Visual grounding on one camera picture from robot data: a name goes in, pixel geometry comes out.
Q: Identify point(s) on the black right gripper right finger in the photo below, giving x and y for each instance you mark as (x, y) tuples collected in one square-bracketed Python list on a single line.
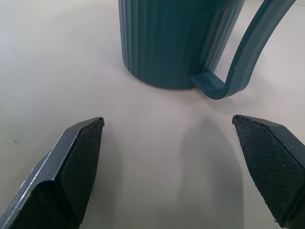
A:
[(269, 162)]

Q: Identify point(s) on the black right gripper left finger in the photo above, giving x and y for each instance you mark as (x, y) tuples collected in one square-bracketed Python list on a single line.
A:
[(71, 167)]

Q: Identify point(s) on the dark teal ribbed mug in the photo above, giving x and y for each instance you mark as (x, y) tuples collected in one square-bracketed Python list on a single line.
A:
[(171, 43)]

